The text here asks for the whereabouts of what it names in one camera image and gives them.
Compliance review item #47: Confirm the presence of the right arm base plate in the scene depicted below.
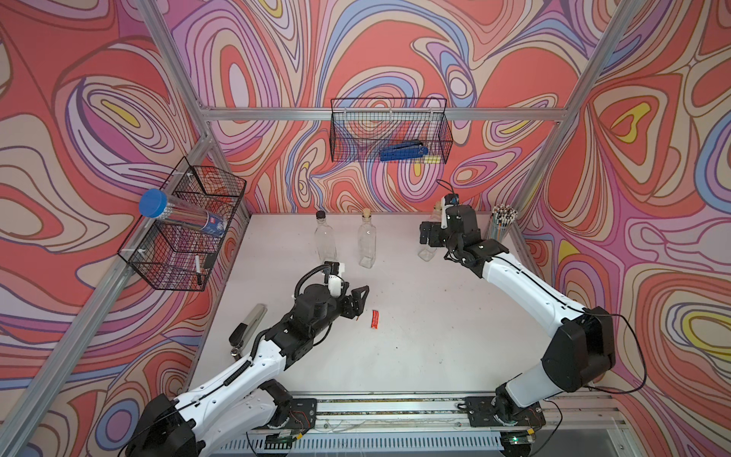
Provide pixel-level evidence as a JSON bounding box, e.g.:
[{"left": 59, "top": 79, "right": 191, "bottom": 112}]
[{"left": 456, "top": 396, "right": 546, "bottom": 430}]

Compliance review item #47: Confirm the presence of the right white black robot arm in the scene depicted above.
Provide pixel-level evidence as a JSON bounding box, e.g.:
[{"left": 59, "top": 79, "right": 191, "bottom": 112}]
[{"left": 419, "top": 205, "right": 616, "bottom": 422}]

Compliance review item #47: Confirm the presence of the black wire basket left wall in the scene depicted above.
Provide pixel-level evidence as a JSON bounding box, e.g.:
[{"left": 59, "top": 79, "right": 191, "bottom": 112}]
[{"left": 117, "top": 158, "right": 247, "bottom": 291}]

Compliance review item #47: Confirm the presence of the blue tool in basket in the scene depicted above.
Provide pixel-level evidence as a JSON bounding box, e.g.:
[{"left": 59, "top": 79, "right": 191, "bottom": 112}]
[{"left": 379, "top": 140, "right": 429, "bottom": 162}]

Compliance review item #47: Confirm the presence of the metal cup with pencils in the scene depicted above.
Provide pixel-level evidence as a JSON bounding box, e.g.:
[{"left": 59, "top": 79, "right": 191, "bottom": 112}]
[{"left": 487, "top": 204, "right": 518, "bottom": 242}]

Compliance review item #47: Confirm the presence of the clear tube with blue cap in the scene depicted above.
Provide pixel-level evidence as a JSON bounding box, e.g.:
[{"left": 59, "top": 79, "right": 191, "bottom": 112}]
[{"left": 138, "top": 189, "right": 227, "bottom": 237}]

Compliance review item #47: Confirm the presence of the grey black stapler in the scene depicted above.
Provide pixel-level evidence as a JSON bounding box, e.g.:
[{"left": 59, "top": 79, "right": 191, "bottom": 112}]
[{"left": 228, "top": 304, "right": 268, "bottom": 350}]

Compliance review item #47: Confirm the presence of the black marker in basket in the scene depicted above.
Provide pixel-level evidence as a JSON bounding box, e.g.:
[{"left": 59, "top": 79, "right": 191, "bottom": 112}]
[{"left": 194, "top": 255, "right": 204, "bottom": 287}]

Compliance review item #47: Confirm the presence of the clear bottle blue label cork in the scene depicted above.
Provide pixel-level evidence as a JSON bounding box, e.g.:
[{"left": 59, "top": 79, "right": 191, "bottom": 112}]
[{"left": 418, "top": 200, "right": 444, "bottom": 262}]

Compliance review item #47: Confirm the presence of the black wire basket back wall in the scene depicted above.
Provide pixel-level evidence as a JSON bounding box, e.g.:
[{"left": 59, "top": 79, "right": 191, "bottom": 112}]
[{"left": 329, "top": 95, "right": 453, "bottom": 164}]

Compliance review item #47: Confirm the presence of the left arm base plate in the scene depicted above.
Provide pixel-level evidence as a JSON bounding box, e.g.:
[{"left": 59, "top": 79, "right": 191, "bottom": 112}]
[{"left": 254, "top": 397, "right": 318, "bottom": 433}]

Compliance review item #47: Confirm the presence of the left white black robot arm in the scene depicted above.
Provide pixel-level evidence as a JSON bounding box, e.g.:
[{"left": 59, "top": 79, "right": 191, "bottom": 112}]
[{"left": 121, "top": 284, "right": 369, "bottom": 456}]

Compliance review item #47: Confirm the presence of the clear bottle red label cork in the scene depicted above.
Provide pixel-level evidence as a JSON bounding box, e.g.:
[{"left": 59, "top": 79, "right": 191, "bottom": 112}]
[{"left": 358, "top": 209, "right": 377, "bottom": 268}]

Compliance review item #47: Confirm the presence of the black wire basket wall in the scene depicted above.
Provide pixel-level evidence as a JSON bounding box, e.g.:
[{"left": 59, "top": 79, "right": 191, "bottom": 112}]
[
  {"left": 117, "top": 158, "right": 247, "bottom": 291},
  {"left": 329, "top": 95, "right": 453, "bottom": 164}
]

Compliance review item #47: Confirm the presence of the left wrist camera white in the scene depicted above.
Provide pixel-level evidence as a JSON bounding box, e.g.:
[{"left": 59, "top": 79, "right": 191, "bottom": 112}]
[{"left": 324, "top": 261, "right": 346, "bottom": 298}]

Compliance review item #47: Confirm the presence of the clear bottle with black cap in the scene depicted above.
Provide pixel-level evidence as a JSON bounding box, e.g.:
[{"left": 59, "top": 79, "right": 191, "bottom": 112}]
[{"left": 314, "top": 209, "right": 338, "bottom": 263}]

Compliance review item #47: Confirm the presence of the red bottle label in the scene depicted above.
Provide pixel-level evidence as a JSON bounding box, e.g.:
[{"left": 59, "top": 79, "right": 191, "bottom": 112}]
[{"left": 370, "top": 310, "right": 380, "bottom": 329}]

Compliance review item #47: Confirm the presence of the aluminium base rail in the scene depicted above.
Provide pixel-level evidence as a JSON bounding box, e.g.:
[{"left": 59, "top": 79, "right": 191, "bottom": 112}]
[{"left": 164, "top": 391, "right": 618, "bottom": 435}]

